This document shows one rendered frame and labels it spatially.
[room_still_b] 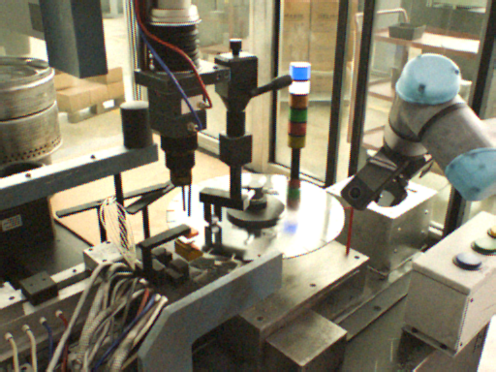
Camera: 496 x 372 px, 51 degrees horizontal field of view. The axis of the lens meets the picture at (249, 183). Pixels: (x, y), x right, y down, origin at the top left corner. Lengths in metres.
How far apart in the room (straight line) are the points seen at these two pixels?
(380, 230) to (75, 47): 0.69
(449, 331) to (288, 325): 0.28
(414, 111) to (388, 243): 0.46
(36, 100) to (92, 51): 0.56
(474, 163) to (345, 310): 0.48
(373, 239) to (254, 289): 0.45
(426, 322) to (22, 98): 1.01
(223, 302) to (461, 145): 0.37
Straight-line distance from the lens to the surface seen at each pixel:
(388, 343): 1.03
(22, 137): 1.39
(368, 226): 1.15
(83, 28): 0.83
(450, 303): 0.98
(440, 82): 0.71
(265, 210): 0.96
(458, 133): 0.70
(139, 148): 1.03
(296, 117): 1.20
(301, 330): 0.92
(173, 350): 0.71
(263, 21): 1.50
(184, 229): 0.87
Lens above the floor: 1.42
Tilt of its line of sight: 26 degrees down
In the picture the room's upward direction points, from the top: 1 degrees clockwise
